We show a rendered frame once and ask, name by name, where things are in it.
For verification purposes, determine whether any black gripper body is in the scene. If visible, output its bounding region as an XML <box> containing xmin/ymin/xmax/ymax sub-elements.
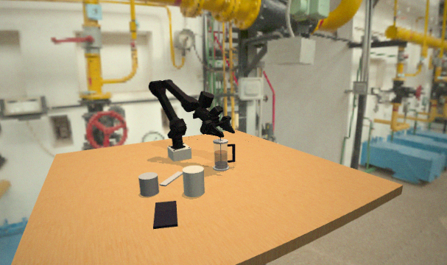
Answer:
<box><xmin>200</xmin><ymin>111</ymin><xmax>231</xmax><ymax>135</ymax></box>

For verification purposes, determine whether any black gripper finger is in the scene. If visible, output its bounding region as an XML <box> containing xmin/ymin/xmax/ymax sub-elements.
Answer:
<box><xmin>222</xmin><ymin>119</ymin><xmax>235</xmax><ymax>134</ymax></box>
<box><xmin>206</xmin><ymin>123</ymin><xmax>224</xmax><ymax>138</ymax></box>

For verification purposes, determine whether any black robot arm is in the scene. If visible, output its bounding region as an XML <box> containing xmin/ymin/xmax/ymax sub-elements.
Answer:
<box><xmin>149</xmin><ymin>79</ymin><xmax>223</xmax><ymax>150</ymax></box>

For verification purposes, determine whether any beige flat bar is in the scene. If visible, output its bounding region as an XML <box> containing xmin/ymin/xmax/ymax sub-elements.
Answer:
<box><xmin>159</xmin><ymin>172</ymin><xmax>182</xmax><ymax>186</ymax></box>

